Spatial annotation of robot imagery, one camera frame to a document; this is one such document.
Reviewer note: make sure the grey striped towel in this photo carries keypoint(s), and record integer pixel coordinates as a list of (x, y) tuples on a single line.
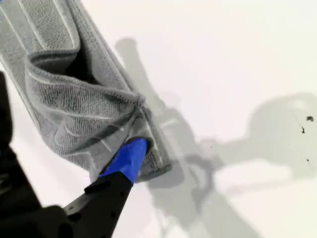
[(74, 106)]

